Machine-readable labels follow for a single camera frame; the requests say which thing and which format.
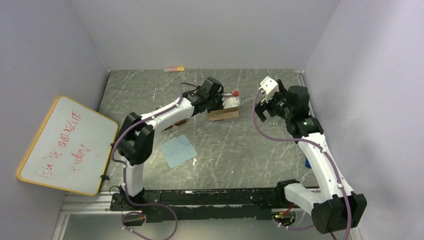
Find pink yellow marker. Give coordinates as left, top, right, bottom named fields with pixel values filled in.
left=164, top=66, right=186, bottom=72

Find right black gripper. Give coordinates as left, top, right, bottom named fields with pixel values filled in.
left=251, top=85, right=293, bottom=122

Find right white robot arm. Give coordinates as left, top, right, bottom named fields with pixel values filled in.
left=252, top=78, right=367, bottom=239

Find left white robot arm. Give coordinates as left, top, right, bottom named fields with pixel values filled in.
left=110, top=77, right=224, bottom=210

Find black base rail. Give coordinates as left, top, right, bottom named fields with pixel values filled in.
left=109, top=187, right=296, bottom=223

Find blue cleaning cloth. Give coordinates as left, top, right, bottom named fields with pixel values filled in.
left=160, top=135, right=197, bottom=168

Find blue black marker pen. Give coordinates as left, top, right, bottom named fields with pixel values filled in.
left=304, top=158, right=312, bottom=169

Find brown tinted sunglasses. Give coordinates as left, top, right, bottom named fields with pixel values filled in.
left=164, top=118, right=188, bottom=131

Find yellow framed whiteboard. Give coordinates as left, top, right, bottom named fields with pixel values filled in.
left=17, top=95, right=119, bottom=196

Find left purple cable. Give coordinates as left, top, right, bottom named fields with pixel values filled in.
left=111, top=82, right=200, bottom=240

